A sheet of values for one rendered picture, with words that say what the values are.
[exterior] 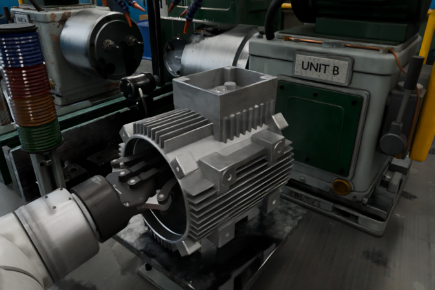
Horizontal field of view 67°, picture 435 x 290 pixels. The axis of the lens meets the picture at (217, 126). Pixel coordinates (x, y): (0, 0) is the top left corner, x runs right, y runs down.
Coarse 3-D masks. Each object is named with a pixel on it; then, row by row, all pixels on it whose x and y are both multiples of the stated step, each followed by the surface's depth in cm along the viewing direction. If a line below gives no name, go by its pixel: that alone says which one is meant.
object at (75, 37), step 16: (80, 16) 118; (96, 16) 114; (112, 16) 116; (64, 32) 119; (80, 32) 114; (96, 32) 113; (112, 32) 117; (128, 32) 122; (64, 48) 120; (80, 48) 114; (96, 48) 114; (112, 48) 115; (128, 48) 124; (80, 64) 119; (96, 64) 116; (112, 64) 120; (128, 64) 125; (112, 80) 123
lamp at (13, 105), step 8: (8, 96) 49; (40, 96) 49; (48, 96) 50; (16, 104) 48; (24, 104) 48; (32, 104) 49; (40, 104) 49; (48, 104) 50; (16, 112) 49; (24, 112) 49; (32, 112) 49; (40, 112) 50; (48, 112) 51; (16, 120) 50; (24, 120) 49; (32, 120) 50; (40, 120) 50; (48, 120) 51
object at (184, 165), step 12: (276, 120) 49; (120, 132) 47; (132, 132) 46; (276, 132) 50; (180, 156) 38; (192, 156) 39; (180, 168) 38; (192, 168) 38; (180, 252) 44; (192, 252) 43
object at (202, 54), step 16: (208, 32) 86; (224, 32) 83; (240, 32) 81; (256, 32) 83; (192, 48) 86; (208, 48) 83; (224, 48) 80; (240, 48) 79; (192, 64) 85; (208, 64) 82; (224, 64) 79; (240, 64) 78
